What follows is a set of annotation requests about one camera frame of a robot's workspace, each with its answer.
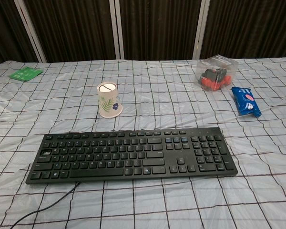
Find black computer keyboard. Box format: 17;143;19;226
25;127;239;185

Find checked plastic tablecloth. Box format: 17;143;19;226
0;56;286;229

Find floral paper cup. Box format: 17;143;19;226
96;81;123;119

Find clear box with orange toy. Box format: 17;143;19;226
195;54;239;92

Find dark folding screen with white frames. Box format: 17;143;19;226
0;0;286;68

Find blue snack packet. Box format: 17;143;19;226
231;86;262;117

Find green flat packet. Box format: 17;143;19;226
9;66;43;83

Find thin black cable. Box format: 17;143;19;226
9;181;82;229

